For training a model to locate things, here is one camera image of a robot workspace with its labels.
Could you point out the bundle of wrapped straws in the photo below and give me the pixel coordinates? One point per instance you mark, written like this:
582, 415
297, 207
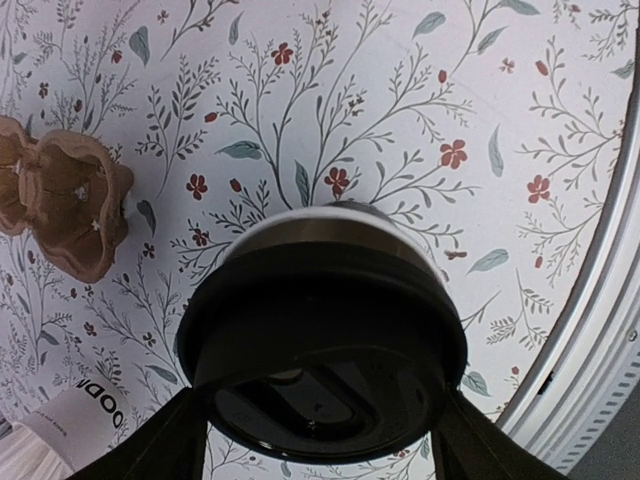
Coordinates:
26, 456

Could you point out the floral table mat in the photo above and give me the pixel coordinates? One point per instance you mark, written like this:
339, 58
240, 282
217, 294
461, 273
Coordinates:
489, 131

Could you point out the black white paper cup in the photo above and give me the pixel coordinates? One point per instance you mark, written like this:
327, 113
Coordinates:
346, 222

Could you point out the white cup holding straws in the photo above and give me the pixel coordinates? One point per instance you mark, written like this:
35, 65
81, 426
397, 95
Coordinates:
81, 421

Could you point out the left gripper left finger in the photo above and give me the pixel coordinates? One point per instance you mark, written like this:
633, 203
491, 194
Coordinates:
170, 445

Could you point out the black plastic cup lid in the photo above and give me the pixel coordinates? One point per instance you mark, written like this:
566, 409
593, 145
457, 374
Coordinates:
321, 354

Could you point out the brown cardboard cup carrier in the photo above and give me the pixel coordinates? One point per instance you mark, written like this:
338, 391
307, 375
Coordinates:
65, 189

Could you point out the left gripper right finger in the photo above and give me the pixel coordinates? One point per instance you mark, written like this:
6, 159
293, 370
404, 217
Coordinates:
467, 445

